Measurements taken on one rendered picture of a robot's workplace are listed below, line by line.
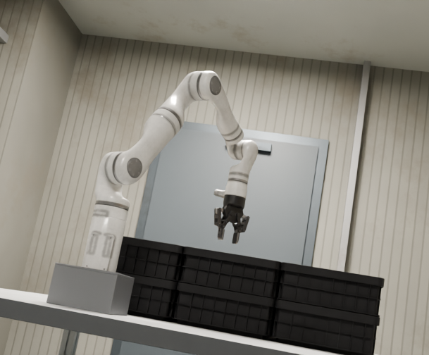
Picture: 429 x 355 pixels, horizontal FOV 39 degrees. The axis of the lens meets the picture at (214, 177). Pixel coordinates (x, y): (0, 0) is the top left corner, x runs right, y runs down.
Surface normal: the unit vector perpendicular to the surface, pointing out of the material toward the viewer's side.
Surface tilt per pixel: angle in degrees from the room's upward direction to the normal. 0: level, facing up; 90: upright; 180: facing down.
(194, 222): 90
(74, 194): 90
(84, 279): 90
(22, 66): 90
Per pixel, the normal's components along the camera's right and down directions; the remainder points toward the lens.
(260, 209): -0.12, -0.24
